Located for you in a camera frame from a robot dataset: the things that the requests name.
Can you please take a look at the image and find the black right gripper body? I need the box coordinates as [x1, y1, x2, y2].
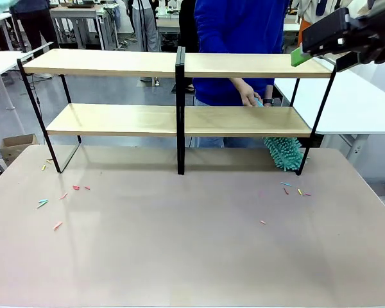
[348, 3, 385, 65]

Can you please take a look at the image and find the person's right forearm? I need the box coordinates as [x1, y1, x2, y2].
[232, 78, 255, 97]

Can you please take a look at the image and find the person's right hand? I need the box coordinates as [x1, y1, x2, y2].
[243, 88, 263, 107]

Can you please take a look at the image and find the large white side table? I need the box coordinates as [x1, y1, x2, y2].
[273, 56, 385, 161]

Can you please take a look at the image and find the person in blue sweater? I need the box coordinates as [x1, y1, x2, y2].
[192, 0, 291, 149]

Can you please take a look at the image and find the person in black clothes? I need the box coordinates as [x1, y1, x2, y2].
[178, 0, 200, 54]

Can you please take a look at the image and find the small background desk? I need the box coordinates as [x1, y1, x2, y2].
[155, 15, 182, 52]

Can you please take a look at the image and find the person in grey trousers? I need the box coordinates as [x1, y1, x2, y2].
[131, 0, 160, 52]

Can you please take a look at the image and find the grey background desk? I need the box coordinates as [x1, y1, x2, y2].
[49, 3, 117, 51]

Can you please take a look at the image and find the person in dark clothes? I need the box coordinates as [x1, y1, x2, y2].
[9, 0, 59, 52]

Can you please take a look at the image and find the brown cardboard box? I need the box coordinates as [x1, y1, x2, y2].
[0, 133, 39, 167]

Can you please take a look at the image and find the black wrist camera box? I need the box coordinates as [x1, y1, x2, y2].
[300, 6, 352, 57]

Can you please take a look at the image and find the two-tier wooden shelf black frame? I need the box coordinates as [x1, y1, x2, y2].
[16, 46, 338, 176]

